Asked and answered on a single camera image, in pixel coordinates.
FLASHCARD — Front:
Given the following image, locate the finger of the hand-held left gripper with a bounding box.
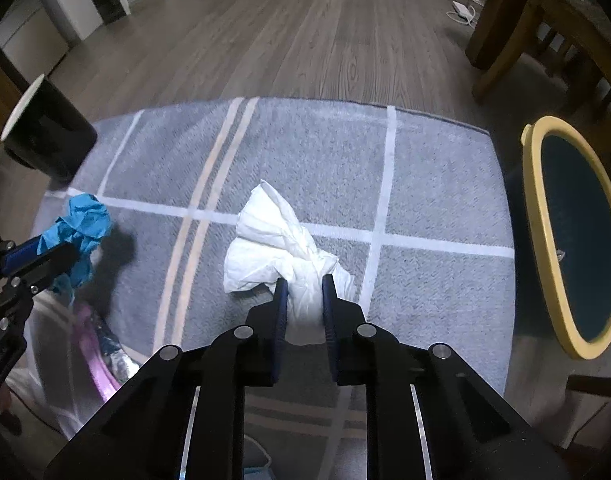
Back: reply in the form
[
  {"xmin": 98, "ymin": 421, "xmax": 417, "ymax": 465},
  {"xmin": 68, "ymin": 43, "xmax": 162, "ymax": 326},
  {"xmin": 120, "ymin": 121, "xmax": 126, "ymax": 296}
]
[{"xmin": 0, "ymin": 240, "xmax": 81, "ymax": 289}]

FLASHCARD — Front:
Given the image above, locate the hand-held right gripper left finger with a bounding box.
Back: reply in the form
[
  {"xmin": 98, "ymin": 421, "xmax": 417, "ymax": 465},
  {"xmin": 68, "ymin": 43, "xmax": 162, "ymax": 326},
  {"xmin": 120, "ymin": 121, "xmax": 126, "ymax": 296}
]
[{"xmin": 44, "ymin": 277, "xmax": 290, "ymax": 480}]

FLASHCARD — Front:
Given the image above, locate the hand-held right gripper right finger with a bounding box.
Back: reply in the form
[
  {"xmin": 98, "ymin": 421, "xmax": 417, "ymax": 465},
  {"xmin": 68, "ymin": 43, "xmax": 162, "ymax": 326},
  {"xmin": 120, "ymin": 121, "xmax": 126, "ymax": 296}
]
[{"xmin": 321, "ymin": 274, "xmax": 571, "ymax": 480}]

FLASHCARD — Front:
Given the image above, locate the blue wrapper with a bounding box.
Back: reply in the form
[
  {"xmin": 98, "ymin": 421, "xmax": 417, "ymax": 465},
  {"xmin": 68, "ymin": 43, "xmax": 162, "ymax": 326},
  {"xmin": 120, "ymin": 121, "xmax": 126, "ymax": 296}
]
[{"xmin": 36, "ymin": 194, "xmax": 112, "ymax": 296}]

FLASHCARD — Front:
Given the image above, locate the white tissue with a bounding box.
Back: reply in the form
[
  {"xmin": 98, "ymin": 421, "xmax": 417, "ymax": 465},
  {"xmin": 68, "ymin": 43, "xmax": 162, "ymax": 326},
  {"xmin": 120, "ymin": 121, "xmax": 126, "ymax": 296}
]
[{"xmin": 224, "ymin": 179, "xmax": 357, "ymax": 346}]

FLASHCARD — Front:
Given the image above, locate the yellow rimmed dark bin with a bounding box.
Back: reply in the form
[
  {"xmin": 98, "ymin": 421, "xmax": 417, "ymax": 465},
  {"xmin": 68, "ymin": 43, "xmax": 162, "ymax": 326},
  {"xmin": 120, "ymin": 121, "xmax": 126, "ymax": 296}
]
[{"xmin": 520, "ymin": 116, "xmax": 611, "ymax": 361}]

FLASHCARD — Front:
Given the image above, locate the purple snack packet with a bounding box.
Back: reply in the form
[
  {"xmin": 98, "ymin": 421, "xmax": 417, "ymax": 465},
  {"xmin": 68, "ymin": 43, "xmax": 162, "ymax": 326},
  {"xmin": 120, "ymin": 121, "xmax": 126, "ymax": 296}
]
[{"xmin": 76, "ymin": 305, "xmax": 139, "ymax": 401}]

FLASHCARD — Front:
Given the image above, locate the black paper cup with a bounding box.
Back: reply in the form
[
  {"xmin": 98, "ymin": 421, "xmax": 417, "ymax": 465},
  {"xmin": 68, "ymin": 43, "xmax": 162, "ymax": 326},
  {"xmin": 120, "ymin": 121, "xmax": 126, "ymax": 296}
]
[{"xmin": 0, "ymin": 74, "xmax": 99, "ymax": 183}]

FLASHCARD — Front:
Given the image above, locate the brown wooden cabinet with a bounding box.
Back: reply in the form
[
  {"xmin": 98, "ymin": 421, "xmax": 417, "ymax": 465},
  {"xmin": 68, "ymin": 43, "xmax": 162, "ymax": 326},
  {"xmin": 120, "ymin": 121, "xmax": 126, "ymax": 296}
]
[{"xmin": 0, "ymin": 55, "xmax": 21, "ymax": 151}]

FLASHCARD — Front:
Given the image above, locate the grey rug with white lines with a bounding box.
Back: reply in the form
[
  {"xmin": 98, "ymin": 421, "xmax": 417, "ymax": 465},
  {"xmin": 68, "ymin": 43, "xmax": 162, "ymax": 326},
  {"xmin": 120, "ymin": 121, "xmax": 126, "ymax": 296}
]
[{"xmin": 33, "ymin": 96, "xmax": 516, "ymax": 480}]

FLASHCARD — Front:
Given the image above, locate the beige refrigerator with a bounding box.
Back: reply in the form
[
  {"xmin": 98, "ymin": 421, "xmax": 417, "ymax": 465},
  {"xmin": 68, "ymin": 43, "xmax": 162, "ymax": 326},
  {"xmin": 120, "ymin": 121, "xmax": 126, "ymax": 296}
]
[{"xmin": 0, "ymin": 0, "xmax": 69, "ymax": 66}]

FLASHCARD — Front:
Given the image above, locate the white tall cabinet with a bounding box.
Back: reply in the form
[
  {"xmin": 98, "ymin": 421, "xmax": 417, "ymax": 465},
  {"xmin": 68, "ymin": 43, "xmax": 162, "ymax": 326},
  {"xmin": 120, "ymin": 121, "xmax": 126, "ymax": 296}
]
[{"xmin": 36, "ymin": 0, "xmax": 131, "ymax": 43}]

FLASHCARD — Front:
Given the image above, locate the wooden chair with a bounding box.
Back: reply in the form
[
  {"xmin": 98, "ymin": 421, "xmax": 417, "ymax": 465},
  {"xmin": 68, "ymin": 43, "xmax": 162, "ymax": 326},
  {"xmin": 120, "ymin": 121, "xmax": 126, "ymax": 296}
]
[{"xmin": 471, "ymin": 0, "xmax": 611, "ymax": 116}]

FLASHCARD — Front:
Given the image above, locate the wooden dining table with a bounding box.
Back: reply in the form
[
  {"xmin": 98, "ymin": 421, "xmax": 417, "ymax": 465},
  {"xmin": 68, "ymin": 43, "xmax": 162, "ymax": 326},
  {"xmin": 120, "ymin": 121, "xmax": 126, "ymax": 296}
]
[{"xmin": 465, "ymin": 0, "xmax": 611, "ymax": 126}]

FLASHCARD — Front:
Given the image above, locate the white power strip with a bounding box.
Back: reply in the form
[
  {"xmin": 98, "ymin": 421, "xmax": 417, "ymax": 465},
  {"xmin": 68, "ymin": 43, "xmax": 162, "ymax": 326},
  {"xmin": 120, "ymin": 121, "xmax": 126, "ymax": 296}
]
[{"xmin": 448, "ymin": 0, "xmax": 479, "ymax": 26}]

